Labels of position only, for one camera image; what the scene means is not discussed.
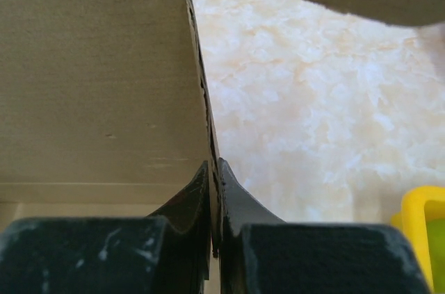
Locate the green lime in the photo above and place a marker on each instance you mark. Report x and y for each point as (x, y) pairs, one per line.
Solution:
(435, 232)

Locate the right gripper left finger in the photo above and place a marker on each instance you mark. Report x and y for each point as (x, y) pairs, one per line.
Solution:
(166, 251)

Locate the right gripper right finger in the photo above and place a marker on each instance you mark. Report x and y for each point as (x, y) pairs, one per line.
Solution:
(261, 253)

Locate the brown cardboard box sheet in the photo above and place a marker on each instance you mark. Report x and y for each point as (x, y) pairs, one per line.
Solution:
(102, 101)

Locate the yellow plastic tray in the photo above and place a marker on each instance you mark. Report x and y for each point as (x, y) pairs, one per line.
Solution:
(419, 206)

